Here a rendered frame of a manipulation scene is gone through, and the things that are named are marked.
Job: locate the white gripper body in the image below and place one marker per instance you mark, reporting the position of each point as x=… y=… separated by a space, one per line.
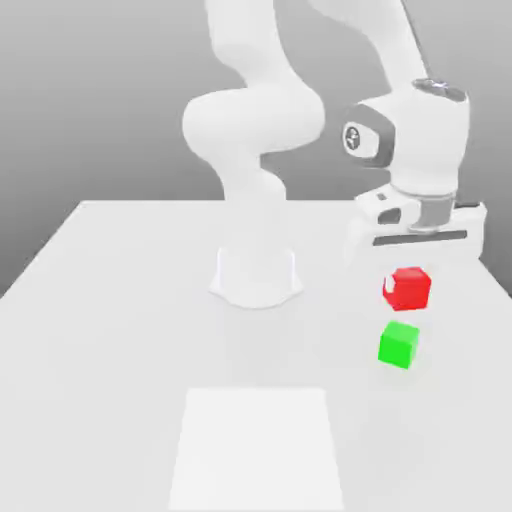
x=420 y=251

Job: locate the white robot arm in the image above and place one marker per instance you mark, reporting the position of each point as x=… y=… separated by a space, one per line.
x=256 y=120

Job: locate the small green cube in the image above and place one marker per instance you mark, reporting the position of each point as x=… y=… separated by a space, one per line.
x=398 y=346

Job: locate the small red cube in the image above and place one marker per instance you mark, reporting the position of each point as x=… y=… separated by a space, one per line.
x=410 y=290

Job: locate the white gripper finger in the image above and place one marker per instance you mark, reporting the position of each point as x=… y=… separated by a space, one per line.
x=389 y=283

